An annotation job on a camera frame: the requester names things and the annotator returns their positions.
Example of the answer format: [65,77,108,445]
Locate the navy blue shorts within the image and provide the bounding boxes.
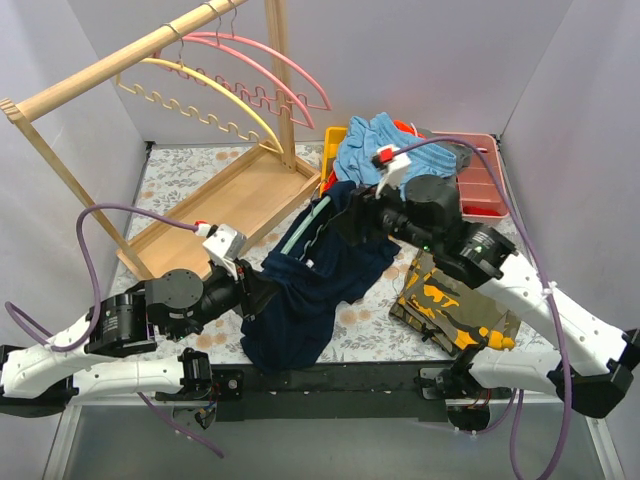
[241,181,400,374]

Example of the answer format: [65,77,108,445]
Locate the green wavy hanger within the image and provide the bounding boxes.
[280,195,333,261]

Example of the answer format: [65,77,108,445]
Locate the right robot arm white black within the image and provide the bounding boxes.
[331,175,639,419]

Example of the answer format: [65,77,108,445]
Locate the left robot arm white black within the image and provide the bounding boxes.
[1,260,279,418]

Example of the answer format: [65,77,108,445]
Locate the orange shorts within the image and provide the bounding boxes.
[322,118,416,191]

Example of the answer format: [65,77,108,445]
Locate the light blue shorts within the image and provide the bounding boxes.
[333,112,443,186]

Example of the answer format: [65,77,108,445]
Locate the camouflage shorts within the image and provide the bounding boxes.
[389,251,520,357]

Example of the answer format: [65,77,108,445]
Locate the pink wavy hanger rear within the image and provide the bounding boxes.
[191,32,332,111]

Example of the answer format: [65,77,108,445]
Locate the pink wavy hanger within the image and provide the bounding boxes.
[191,32,332,111]
[180,37,314,129]

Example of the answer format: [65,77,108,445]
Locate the yellow wavy hanger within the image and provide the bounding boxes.
[115,56,284,157]

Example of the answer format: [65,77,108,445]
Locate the pink wavy hanger front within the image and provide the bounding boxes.
[180,37,314,129]

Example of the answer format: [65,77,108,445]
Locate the red cloth in tray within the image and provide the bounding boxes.
[462,204,502,217]

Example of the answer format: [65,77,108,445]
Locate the pink divided tray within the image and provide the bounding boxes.
[435,131,509,225]

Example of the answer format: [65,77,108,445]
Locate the grey garment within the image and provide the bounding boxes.
[411,141,473,178]

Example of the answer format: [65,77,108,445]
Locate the wooden clothes rack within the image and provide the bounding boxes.
[1,1,320,280]

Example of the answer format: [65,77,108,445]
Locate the yellow plastic bin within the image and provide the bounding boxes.
[319,126,347,195]

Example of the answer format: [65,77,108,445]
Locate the floral table mat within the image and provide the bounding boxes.
[109,141,553,364]

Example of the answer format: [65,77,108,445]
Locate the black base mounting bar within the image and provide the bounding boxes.
[154,360,509,424]

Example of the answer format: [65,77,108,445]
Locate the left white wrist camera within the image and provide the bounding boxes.
[195,221,247,281]

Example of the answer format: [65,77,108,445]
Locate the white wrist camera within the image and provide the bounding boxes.
[372,144,411,199]
[195,221,247,281]

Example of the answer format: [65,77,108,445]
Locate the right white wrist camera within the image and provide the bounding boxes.
[372,144,411,199]

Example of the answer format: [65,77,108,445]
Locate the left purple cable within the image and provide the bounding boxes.
[4,202,225,459]

